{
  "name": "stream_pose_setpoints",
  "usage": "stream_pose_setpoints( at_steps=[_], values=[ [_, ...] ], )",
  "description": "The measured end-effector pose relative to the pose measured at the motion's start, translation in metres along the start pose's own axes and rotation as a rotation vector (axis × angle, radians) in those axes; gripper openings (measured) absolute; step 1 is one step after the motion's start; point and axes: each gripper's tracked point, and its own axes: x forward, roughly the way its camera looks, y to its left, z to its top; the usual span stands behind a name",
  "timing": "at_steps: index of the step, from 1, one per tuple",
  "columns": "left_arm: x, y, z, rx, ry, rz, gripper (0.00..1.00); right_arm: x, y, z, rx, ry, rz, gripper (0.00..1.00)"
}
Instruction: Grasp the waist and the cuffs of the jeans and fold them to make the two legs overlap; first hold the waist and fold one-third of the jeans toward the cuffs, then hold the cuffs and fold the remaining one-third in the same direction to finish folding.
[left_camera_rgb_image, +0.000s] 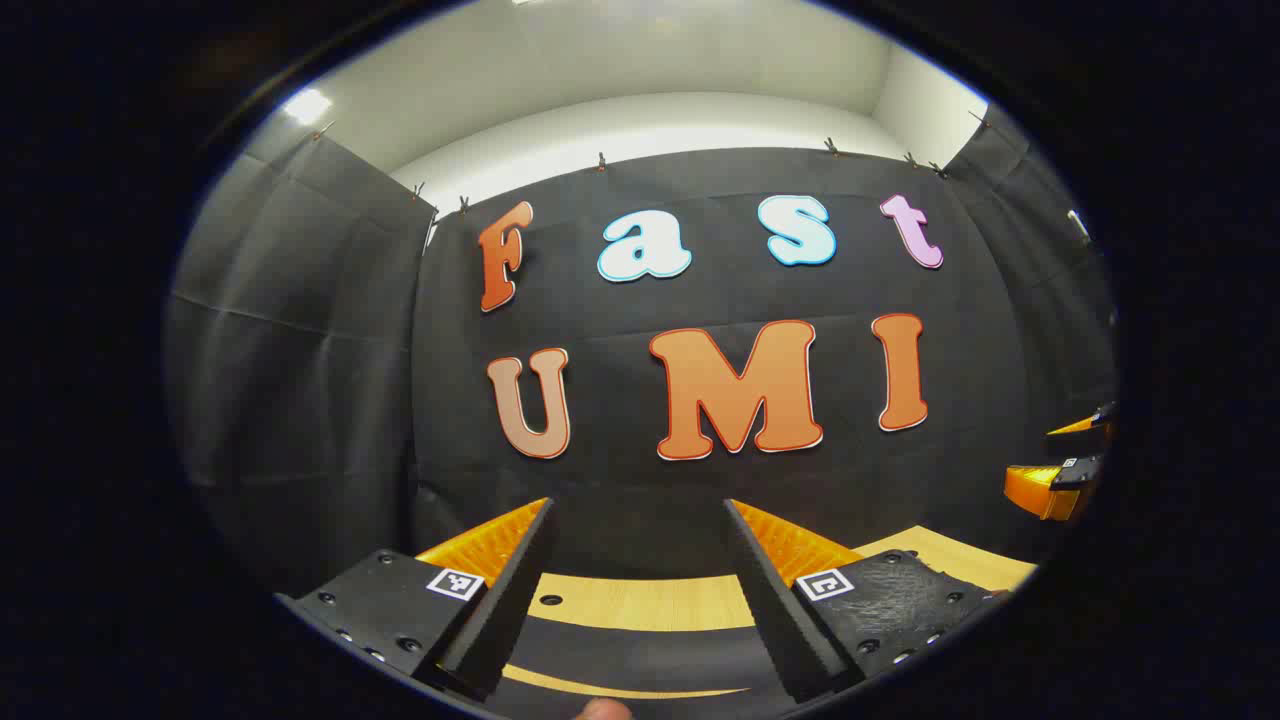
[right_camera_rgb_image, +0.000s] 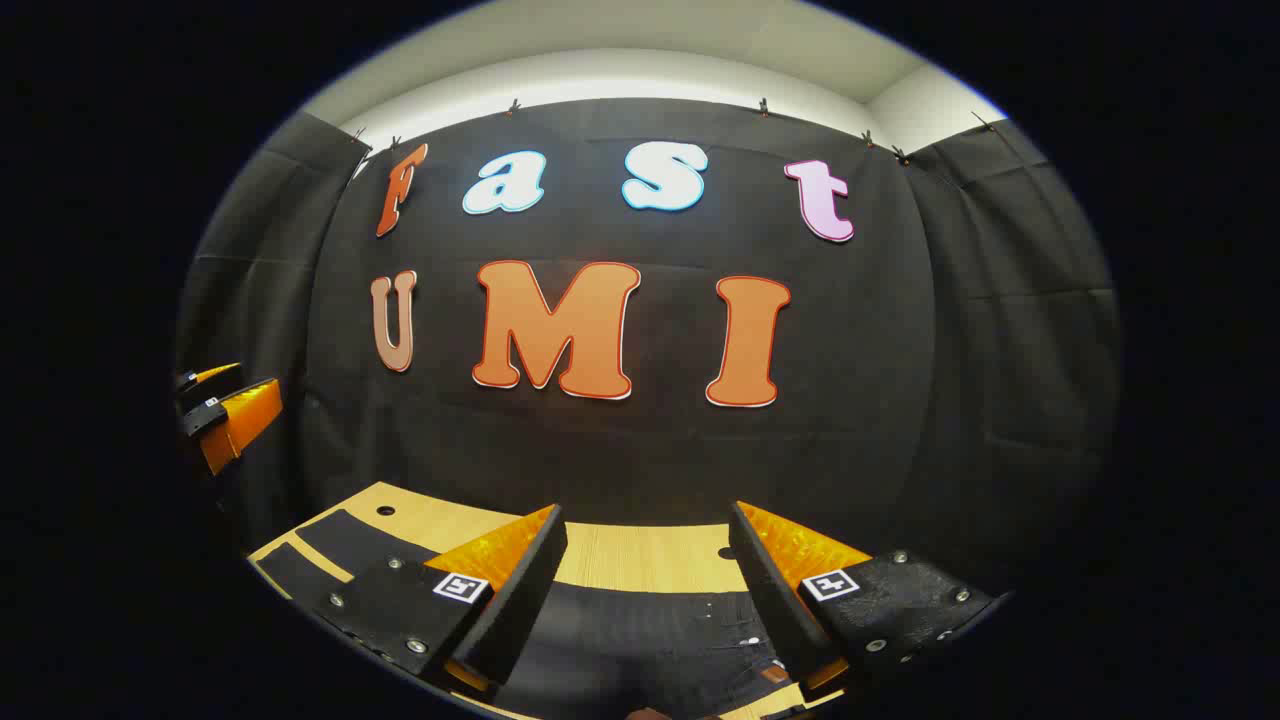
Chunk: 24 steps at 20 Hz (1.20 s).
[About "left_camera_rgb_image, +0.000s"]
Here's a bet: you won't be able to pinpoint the dark grey jeans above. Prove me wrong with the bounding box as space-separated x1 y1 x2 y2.
498 613 793 694

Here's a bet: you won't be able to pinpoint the black backdrop cloth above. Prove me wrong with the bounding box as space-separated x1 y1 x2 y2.
165 118 1119 601

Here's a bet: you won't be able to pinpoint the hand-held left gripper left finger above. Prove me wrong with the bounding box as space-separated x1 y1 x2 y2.
275 497 558 701

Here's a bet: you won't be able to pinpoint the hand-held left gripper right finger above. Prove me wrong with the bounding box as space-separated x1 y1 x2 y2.
722 498 1013 704

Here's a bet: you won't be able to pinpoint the ceiling light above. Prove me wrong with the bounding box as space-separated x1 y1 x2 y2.
283 88 333 126

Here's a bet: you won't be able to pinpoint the row of backdrop clips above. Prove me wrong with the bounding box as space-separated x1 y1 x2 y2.
310 108 996 216

